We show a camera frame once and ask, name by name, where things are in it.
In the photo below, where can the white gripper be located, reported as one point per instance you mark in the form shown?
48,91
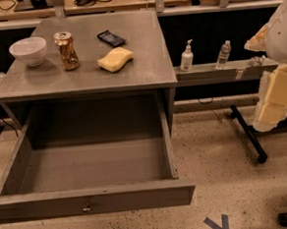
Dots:
282,35

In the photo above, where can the orange soda can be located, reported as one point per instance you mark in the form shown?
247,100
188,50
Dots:
65,44

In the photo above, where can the grey cabinet with top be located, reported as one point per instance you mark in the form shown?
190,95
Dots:
151,67

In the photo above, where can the open grey top drawer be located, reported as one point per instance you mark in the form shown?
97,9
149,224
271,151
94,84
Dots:
92,157

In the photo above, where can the crumpled clear wrapper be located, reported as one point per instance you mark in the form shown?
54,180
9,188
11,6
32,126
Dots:
257,61

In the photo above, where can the clear water bottle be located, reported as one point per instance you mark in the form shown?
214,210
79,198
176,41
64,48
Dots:
223,55

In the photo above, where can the black chair base legs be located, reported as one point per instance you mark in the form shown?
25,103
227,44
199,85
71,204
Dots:
262,157

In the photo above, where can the yellow sponge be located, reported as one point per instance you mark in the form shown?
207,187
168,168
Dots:
115,59

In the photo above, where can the white bowl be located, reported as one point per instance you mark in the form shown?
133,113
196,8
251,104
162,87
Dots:
31,51

